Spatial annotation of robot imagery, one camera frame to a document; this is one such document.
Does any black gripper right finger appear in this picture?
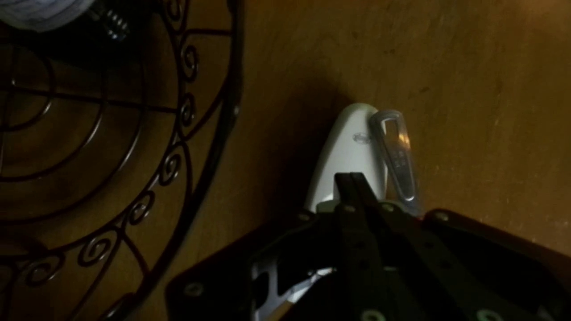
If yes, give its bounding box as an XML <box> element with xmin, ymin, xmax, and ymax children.
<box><xmin>370</xmin><ymin>201</ymin><xmax>532</xmax><ymax>321</ymax></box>

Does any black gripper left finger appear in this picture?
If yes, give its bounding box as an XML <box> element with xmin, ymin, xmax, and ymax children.
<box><xmin>333</xmin><ymin>171</ymin><xmax>390</xmax><ymax>321</ymax></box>

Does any white spray bottle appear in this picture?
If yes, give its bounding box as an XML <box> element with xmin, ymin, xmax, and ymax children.
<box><xmin>0</xmin><ymin>0</ymin><xmax>99</xmax><ymax>33</ymax></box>

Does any black wire basket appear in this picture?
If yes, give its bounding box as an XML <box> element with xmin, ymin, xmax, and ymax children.
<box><xmin>0</xmin><ymin>0</ymin><xmax>249</xmax><ymax>321</ymax></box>

